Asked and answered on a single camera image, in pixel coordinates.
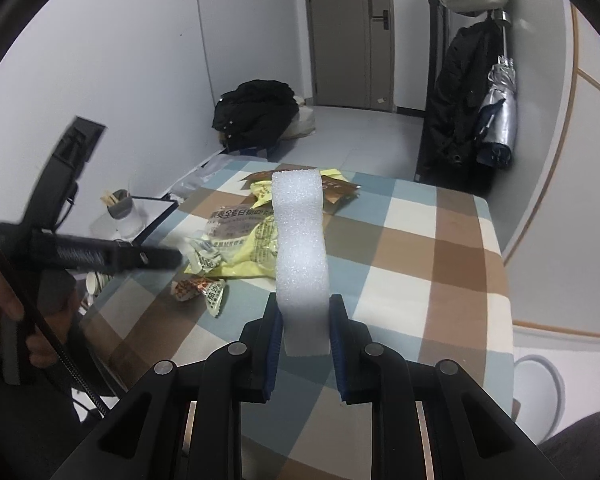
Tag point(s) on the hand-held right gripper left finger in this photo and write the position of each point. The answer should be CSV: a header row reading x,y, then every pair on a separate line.
x,y
275,342

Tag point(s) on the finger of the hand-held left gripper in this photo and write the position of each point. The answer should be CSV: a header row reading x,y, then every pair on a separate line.
x,y
145,257

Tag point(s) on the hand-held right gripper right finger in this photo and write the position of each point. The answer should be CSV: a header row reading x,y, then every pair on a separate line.
x,y
337,345

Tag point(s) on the white green candy wrapper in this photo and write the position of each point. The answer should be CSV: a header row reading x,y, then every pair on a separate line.
x,y
207,255

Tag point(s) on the white tube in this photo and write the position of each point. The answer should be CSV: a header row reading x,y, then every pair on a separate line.
x,y
300,260

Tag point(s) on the clear yellow bread bag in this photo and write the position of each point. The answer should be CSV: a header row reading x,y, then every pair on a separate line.
x,y
245,245

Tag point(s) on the person's left forearm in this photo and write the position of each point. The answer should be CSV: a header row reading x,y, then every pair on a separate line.
x,y
20,430

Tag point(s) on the person's left hand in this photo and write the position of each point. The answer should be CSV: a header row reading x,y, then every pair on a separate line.
x,y
2,295

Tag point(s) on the white round container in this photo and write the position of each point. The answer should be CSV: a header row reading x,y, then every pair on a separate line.
x,y
122,227

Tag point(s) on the grey cup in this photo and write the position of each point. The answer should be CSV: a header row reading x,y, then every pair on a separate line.
x,y
121,206

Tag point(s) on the paper cup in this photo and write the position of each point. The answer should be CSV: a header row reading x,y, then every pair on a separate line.
x,y
94,287

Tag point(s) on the orange white snack wrapper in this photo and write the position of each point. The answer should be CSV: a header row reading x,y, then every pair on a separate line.
x,y
202,292

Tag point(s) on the wooden chopsticks bundle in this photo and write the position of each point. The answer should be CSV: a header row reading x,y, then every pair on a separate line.
x,y
109,199

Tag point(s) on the grey plastic mailing bag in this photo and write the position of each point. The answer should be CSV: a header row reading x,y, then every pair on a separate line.
x,y
200,177

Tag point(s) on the checked tablecloth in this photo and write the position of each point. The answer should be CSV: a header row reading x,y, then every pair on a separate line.
x,y
430,270

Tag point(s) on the yellow snack wrapper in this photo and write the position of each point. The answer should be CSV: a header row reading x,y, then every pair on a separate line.
x,y
262,192

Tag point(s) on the brown tea packet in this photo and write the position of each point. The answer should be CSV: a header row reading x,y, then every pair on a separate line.
x,y
257,175
340,195

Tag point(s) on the black bag pile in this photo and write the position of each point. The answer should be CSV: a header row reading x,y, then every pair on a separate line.
x,y
255,110

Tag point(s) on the grey round bin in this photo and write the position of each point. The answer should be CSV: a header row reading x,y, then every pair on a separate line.
x,y
537,395

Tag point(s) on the white cloth bag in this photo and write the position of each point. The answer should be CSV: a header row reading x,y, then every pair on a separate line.
x,y
302,122

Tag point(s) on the person's leg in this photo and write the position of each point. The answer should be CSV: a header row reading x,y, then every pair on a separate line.
x,y
585,447

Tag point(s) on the black backpack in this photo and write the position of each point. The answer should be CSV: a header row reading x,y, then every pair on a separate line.
x,y
462,105

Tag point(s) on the black framed glass door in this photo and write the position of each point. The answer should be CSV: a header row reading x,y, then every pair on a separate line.
x,y
435,85

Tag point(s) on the silver folding umbrella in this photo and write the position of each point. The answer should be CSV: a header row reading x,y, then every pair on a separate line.
x,y
500,110

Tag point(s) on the grey door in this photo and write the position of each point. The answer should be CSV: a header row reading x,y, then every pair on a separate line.
x,y
347,35

